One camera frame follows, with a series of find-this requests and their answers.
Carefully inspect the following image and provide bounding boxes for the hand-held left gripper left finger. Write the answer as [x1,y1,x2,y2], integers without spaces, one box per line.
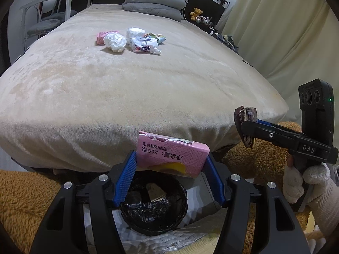
[29,150,138,254]

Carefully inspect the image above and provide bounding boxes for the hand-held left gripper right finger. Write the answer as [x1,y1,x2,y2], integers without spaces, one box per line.
[203,154,311,254]

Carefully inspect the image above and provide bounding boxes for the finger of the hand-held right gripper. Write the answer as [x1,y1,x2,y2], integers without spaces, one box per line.
[241,120,295,150]
[256,119,304,136]

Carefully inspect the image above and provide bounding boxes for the brown snack wrapper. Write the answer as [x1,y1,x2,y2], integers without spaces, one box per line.
[234,106,257,149]

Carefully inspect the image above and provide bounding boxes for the black bag lined trash bin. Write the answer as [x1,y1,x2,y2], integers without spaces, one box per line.
[119,171,188,236]

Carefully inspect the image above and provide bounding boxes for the pink carton box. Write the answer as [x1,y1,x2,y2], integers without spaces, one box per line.
[136,130,210,177]

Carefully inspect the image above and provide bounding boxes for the green printed clear snack packet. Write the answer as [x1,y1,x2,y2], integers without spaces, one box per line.
[144,32,167,44]

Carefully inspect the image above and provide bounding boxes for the person's right forearm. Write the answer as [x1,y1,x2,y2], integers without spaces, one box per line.
[308,201,339,246]

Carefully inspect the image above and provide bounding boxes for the person's right hand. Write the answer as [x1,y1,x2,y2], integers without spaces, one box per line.
[282,156,338,215]

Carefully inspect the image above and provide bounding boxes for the brown paper scrap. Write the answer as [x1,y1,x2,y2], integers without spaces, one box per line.
[146,182,166,202]

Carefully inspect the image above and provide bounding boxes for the beige fleece bed blanket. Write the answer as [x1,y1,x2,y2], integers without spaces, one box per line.
[0,4,290,173]

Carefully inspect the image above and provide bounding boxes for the camouflage cloth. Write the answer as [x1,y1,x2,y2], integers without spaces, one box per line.
[212,30,240,55]

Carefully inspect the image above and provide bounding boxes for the cream curtain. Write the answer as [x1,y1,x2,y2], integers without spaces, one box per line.
[220,0,339,121]

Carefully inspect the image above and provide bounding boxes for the black nightstand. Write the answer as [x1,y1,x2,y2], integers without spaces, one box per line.
[199,18,226,33]

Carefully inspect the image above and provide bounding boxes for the small brown teddy bear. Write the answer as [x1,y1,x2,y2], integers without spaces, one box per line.
[190,7,204,22]

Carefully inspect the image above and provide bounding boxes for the white packet with red print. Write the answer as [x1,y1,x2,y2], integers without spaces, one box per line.
[130,37,162,56]

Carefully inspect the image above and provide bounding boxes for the crumpled white plastic bag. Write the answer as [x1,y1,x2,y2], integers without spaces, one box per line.
[103,32,127,53]

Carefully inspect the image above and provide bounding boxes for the small pink box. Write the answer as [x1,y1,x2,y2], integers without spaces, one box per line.
[96,31,119,45]

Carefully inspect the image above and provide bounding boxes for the white tissue pack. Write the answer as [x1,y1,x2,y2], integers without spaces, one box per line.
[126,28,146,42]

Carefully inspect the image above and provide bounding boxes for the grey chair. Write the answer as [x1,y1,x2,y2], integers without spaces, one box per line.
[26,0,78,41]

